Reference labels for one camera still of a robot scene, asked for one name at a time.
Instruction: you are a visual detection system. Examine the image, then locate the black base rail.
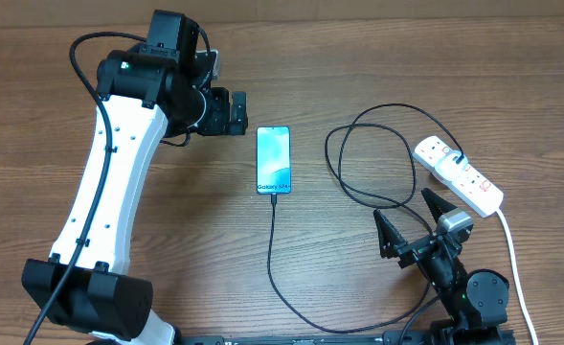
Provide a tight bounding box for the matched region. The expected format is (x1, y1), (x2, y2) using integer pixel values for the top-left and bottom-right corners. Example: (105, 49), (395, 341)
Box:
(89, 328), (517, 345)

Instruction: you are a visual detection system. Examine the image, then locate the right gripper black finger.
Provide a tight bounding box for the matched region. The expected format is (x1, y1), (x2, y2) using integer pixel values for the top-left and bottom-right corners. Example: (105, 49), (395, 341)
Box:
(373, 209), (406, 259)
(421, 188), (457, 222)

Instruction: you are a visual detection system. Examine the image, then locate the black USB charging cable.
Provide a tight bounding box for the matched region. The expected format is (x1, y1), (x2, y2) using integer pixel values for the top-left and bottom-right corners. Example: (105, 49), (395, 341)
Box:
(266, 103), (465, 334)

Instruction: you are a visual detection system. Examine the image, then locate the Samsung Galaxy smartphone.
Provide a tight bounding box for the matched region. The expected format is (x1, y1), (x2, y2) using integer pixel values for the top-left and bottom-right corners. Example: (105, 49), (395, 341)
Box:
(257, 126), (292, 195)

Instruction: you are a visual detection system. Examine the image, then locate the white power strip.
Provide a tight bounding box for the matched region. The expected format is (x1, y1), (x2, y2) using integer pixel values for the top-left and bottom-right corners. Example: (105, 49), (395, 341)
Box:
(413, 136), (504, 218)

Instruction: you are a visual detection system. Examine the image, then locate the white power strip cord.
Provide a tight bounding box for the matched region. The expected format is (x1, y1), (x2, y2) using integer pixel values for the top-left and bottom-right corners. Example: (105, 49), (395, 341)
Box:
(495, 208), (539, 345)

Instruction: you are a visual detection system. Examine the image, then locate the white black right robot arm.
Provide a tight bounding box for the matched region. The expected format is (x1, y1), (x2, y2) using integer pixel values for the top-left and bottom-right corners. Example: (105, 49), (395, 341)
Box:
(373, 188), (515, 345)

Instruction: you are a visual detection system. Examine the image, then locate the white charger plug adapter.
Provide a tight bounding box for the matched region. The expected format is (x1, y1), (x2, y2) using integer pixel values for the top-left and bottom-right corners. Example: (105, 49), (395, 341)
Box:
(434, 150), (468, 182)

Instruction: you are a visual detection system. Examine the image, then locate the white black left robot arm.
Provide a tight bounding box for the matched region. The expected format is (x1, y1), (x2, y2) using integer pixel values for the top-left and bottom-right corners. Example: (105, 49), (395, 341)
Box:
(21, 10), (248, 344)

